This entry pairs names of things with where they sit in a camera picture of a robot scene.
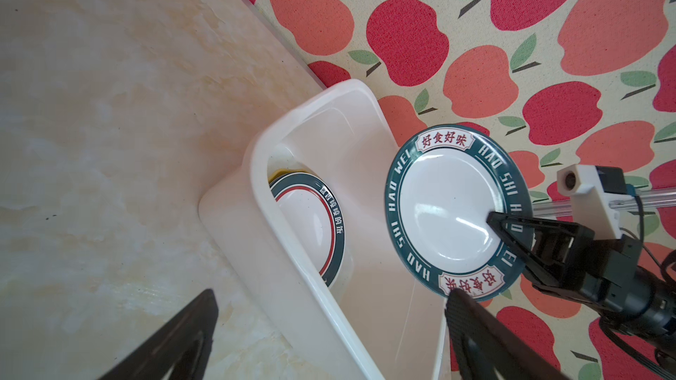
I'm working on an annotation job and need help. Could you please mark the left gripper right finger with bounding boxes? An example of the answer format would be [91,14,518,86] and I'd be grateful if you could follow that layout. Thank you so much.
[445,290,565,379]

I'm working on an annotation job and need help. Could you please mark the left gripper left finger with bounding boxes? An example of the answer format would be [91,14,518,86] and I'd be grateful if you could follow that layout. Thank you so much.
[102,289,218,380]

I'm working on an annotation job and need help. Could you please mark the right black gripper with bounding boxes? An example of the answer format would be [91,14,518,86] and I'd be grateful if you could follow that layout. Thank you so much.
[487,212,675,338]

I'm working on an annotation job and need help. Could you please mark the large dark-rimmed lettered plate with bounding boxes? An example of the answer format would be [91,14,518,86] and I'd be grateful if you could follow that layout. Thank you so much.
[384,124,533,302]

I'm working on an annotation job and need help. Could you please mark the white plate green red rim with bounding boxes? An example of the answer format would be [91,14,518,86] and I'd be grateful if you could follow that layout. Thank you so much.
[270,172,346,286]

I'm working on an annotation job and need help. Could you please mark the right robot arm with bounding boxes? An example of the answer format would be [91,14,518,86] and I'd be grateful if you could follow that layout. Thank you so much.
[487,211,675,379]

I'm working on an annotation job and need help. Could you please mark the white plastic bin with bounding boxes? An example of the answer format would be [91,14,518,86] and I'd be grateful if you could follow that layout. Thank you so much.
[199,80,445,379]

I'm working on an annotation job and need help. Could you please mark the right aluminium frame post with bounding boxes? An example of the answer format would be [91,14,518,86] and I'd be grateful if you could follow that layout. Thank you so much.
[530,186,676,217]

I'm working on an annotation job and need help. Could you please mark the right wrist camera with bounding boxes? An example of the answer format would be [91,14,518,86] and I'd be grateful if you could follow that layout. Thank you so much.
[556,165,630,240]

